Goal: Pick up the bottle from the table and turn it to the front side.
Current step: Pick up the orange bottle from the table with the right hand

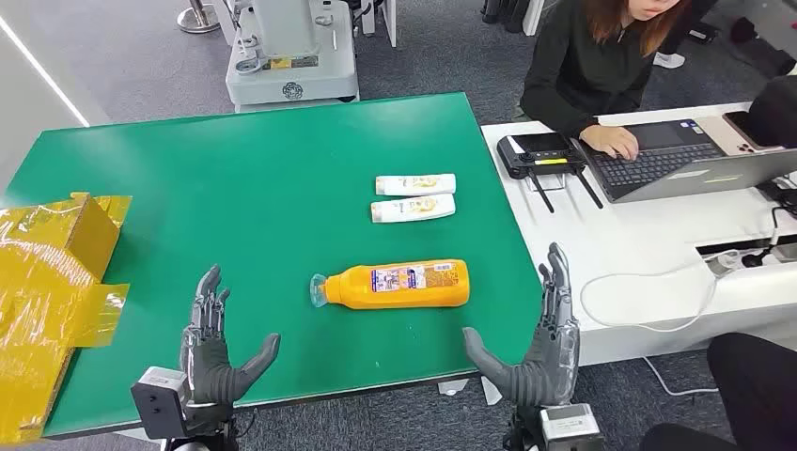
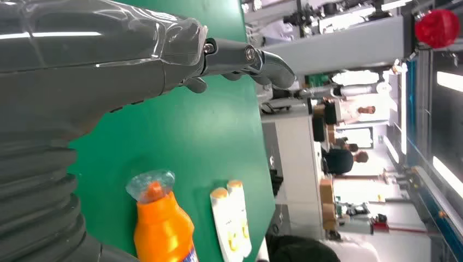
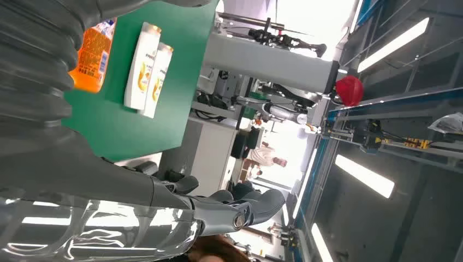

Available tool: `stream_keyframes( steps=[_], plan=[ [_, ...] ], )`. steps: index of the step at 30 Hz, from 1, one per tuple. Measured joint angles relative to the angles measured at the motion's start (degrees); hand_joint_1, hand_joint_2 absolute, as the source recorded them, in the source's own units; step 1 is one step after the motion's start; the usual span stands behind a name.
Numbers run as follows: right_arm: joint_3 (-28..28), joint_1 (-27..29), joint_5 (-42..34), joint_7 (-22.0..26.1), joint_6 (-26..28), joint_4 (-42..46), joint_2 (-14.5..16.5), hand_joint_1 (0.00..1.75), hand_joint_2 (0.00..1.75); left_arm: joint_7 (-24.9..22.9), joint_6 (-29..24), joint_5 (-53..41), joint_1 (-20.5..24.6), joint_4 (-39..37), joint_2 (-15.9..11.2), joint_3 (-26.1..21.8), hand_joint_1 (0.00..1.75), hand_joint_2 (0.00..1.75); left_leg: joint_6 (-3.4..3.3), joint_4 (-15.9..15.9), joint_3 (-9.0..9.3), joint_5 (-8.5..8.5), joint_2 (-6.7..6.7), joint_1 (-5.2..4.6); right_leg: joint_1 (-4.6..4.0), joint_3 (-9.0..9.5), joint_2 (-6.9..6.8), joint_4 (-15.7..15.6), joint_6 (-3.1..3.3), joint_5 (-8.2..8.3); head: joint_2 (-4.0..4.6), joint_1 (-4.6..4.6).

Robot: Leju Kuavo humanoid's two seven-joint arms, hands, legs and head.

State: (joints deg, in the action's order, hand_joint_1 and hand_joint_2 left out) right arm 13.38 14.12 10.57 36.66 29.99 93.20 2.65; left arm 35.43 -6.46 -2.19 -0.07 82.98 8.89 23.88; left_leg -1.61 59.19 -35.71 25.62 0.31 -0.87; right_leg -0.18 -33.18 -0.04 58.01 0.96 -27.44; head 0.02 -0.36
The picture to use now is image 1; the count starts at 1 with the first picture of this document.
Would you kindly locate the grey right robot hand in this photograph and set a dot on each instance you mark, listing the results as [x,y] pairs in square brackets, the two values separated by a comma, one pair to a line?
[548,370]

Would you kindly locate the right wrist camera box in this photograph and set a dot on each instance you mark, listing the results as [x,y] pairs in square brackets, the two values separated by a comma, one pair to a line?
[570,426]

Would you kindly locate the person's legs in black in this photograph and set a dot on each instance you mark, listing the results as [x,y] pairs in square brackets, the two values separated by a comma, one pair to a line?
[753,386]

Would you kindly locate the black chair base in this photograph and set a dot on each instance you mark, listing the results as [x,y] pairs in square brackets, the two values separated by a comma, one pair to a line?
[504,13]

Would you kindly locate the rose gold smartphone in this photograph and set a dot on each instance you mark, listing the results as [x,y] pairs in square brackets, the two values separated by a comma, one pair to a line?
[741,134]

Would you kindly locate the grey laptop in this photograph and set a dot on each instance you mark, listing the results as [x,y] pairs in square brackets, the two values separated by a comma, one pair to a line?
[672,165]

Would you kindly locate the black remote controller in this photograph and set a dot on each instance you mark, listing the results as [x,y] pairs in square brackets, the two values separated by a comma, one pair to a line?
[538,155]

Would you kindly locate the black power plug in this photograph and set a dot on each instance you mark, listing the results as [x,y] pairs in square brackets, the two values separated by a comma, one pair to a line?
[754,258]

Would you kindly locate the yellow taped cardboard box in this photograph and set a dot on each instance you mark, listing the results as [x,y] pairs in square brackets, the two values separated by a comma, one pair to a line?
[37,299]

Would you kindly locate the person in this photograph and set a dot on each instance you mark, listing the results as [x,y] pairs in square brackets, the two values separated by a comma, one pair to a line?
[579,68]

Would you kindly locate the white shoe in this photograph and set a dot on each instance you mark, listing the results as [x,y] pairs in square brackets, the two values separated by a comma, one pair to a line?
[669,60]

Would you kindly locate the orange bottle with clear cap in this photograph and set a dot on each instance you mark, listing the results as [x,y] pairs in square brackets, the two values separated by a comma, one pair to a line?
[398,292]

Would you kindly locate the person's hand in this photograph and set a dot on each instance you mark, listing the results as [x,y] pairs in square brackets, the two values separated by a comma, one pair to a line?
[610,140]

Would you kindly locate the white shampoo tube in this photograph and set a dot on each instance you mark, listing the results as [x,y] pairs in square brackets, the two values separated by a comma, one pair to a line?
[411,208]
[414,184]

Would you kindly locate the white robot base machine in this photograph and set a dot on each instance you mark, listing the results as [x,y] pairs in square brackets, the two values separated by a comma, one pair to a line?
[292,62]

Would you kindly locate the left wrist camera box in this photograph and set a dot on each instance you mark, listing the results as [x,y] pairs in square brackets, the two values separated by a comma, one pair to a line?
[159,401]

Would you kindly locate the metal stanchion base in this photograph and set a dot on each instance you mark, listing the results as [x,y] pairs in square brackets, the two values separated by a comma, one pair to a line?
[198,18]

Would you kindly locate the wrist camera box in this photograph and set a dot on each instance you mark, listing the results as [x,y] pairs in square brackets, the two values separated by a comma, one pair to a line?
[159,401]
[570,426]

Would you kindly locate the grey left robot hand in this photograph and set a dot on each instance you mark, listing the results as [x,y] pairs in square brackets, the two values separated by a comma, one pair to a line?
[208,367]

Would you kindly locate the black rounded object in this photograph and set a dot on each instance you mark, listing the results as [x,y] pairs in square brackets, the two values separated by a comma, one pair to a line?
[775,112]

